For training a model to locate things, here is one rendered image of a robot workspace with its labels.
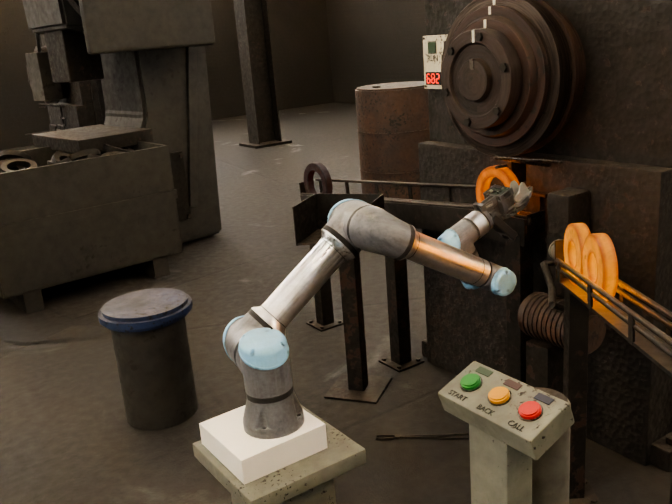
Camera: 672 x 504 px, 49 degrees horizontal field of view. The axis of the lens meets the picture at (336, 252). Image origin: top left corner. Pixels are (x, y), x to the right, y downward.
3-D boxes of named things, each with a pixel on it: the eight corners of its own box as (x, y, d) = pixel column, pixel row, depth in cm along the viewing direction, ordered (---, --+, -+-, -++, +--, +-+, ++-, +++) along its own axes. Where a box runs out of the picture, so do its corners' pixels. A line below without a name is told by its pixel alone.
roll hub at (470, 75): (454, 124, 227) (451, 30, 219) (523, 130, 205) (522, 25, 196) (440, 126, 224) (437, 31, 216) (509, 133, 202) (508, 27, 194)
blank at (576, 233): (575, 218, 188) (562, 219, 188) (595, 227, 172) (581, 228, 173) (576, 277, 191) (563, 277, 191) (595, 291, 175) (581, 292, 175)
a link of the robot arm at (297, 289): (224, 359, 179) (370, 195, 185) (209, 339, 192) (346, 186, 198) (258, 386, 184) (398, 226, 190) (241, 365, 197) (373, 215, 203)
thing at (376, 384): (330, 372, 288) (314, 193, 267) (394, 378, 278) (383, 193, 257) (310, 396, 269) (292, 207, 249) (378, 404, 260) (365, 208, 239)
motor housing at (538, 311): (543, 447, 226) (544, 284, 211) (604, 479, 209) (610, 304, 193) (514, 463, 220) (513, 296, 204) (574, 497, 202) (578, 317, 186)
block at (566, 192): (569, 263, 219) (570, 185, 212) (591, 269, 213) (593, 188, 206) (545, 272, 214) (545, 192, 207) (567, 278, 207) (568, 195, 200)
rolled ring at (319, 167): (323, 163, 306) (329, 161, 308) (300, 162, 321) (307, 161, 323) (329, 206, 310) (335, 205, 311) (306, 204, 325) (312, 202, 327)
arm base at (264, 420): (259, 446, 171) (253, 408, 169) (234, 421, 184) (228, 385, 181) (315, 424, 178) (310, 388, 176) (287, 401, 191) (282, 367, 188)
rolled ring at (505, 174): (507, 161, 219) (515, 159, 221) (470, 171, 236) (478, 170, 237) (520, 221, 220) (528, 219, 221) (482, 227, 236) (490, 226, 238)
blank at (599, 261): (595, 227, 173) (580, 228, 173) (618, 238, 157) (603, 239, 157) (596, 291, 175) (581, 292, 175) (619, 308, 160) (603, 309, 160)
